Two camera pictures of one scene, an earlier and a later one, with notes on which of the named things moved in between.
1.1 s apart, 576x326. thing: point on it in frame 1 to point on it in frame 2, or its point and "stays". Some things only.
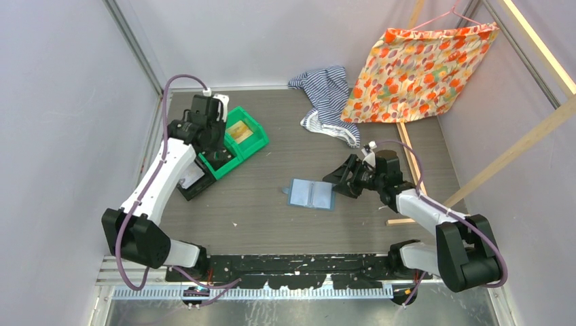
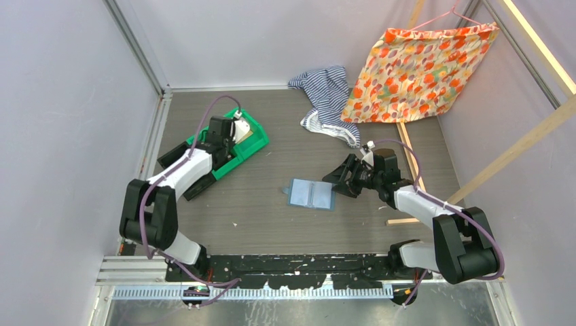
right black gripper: [350, 189] stays
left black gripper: [218, 145] to [231, 142]
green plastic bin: [249, 138] stays
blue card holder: [311, 193] stays
